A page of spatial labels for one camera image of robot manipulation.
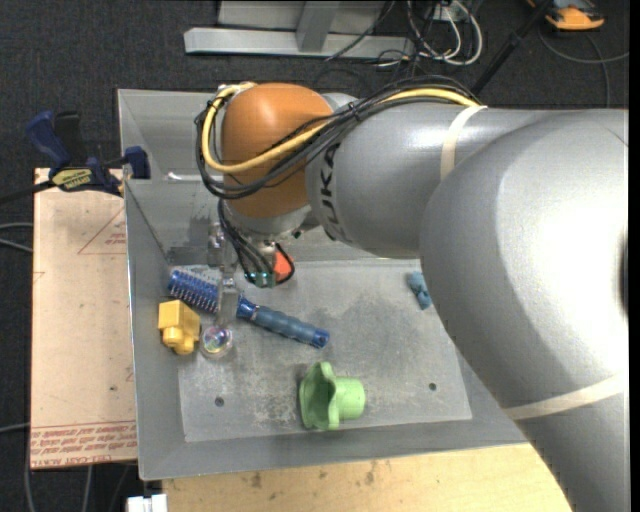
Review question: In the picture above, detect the blue-grey small toy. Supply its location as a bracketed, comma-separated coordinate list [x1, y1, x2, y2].
[405, 270, 434, 312]

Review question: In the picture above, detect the blue hairbrush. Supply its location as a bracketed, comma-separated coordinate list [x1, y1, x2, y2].
[166, 267, 332, 350]

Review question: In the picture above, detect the brown cardboard board red print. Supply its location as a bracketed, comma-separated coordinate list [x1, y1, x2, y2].
[29, 167, 139, 471]

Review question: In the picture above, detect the grey metal bin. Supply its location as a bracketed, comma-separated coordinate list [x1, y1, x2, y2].
[117, 88, 527, 482]

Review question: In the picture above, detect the clear glass ball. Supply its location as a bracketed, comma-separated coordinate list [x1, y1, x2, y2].
[199, 324, 236, 360]

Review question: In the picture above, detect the orange-red rounded object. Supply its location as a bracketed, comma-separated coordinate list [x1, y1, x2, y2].
[272, 243, 297, 285]

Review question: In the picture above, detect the yellow toy block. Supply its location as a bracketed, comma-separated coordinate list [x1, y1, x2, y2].
[157, 298, 202, 357]

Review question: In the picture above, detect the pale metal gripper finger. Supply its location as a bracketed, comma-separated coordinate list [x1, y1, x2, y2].
[216, 277, 242, 328]
[206, 222, 227, 268]

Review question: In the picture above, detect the green plastic cup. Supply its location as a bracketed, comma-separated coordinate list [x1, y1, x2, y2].
[297, 360, 368, 432]

